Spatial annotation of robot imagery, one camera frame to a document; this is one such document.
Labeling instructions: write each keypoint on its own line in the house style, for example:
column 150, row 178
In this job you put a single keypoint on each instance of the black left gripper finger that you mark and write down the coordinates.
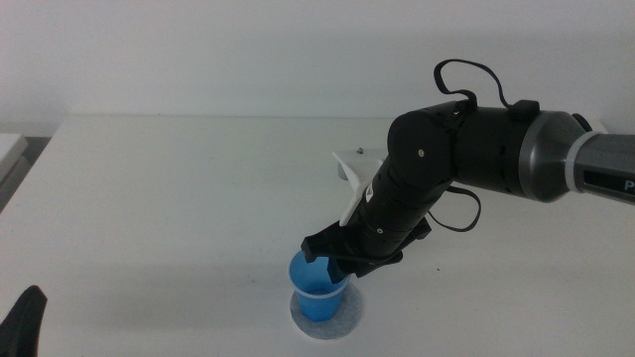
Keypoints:
column 22, row 327

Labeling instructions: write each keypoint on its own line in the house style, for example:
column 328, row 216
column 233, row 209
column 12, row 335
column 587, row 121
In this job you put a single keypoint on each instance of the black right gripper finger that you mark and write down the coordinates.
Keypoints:
column 312, row 246
column 337, row 272

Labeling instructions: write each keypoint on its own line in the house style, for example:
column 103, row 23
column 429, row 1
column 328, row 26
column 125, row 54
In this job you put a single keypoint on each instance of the blue plastic cup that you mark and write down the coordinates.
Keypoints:
column 317, row 302

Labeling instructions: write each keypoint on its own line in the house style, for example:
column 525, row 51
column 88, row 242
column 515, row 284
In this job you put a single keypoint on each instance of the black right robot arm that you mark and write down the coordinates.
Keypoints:
column 496, row 149

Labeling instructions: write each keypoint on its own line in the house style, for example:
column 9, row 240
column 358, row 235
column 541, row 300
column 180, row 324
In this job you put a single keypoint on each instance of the white round cup mat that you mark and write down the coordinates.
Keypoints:
column 349, row 320

